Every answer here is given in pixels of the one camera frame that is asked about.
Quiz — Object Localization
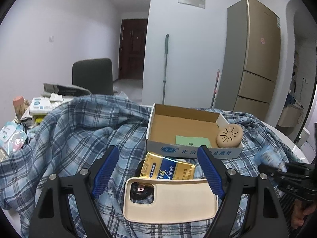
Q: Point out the grey folded cloth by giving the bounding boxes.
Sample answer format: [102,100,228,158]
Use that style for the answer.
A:
[41,83,91,97]

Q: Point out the gold blue cigarette pack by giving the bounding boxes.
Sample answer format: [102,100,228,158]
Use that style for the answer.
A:
[140,152,196,180]

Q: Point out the beige phone case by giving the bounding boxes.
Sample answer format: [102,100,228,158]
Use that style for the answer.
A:
[122,177,218,224]

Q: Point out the gold refrigerator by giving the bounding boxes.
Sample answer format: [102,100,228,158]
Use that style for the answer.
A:
[214,0,281,120]

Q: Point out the grey mop pole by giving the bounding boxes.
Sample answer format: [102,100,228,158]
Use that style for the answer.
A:
[162,34,170,105]

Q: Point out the blue plaid shirt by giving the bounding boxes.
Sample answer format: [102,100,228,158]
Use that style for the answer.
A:
[1,95,301,237]

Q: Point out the wet wipes packet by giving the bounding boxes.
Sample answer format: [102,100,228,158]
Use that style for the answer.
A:
[1,121,27,155]

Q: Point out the dark wooden door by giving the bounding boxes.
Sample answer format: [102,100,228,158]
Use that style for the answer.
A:
[119,19,148,80]

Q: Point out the black office chair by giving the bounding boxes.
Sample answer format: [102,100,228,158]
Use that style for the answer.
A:
[72,58,114,95]

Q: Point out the cardboard box tray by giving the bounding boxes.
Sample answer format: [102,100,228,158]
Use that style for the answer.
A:
[145,104,244,160]

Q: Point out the pink lidded cup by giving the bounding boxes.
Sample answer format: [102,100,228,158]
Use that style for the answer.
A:
[12,96,25,121]

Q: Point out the green paper card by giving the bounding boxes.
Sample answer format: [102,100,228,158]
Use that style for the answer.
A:
[175,135,212,148]

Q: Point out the tan round vented disc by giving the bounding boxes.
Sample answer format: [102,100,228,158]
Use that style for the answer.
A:
[216,124,243,148]

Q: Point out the white blue tissue box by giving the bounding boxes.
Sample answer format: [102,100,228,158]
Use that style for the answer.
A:
[29,97,72,115]

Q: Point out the blue tissue packet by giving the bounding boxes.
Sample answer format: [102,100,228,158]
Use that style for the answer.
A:
[254,145,287,173]

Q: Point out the person's right hand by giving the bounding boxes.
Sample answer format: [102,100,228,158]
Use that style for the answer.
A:
[291,199,316,229]

